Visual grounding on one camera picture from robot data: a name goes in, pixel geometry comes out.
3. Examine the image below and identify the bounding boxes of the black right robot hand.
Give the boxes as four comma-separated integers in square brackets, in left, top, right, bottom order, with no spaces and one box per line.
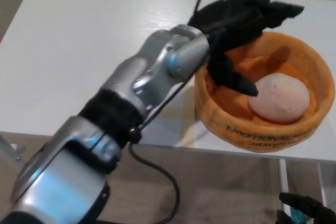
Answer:
[276,191,329,224]

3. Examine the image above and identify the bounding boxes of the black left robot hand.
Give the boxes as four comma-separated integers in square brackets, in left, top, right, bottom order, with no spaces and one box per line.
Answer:
[187,0,305,97]

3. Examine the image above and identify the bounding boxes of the pink round plush toy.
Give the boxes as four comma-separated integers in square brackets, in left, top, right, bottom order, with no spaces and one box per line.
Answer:
[248,74,311,123]

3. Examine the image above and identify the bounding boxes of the orange plush round plate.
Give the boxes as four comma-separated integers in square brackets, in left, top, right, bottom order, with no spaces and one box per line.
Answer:
[194,31,332,155]

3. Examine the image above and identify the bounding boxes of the white table leg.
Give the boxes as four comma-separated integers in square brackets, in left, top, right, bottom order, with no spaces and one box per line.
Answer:
[317,162,328,208]
[278,158,291,202]

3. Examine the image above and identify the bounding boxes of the grey-blue metal stand leg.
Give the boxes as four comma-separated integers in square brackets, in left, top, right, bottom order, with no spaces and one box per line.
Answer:
[0,134,25,174]

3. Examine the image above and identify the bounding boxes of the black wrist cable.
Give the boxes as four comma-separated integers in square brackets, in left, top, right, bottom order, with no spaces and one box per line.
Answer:
[97,0,233,224]

